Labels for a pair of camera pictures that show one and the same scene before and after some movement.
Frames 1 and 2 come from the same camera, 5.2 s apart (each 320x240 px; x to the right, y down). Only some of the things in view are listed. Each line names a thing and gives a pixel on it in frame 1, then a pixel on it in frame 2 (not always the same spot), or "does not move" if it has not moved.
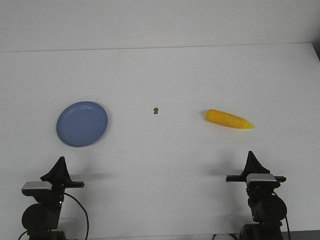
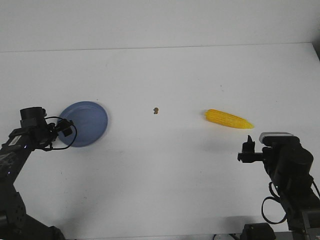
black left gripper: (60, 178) to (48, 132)
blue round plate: (81, 123) does not move
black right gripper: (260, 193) to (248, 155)
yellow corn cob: (219, 117) does not move
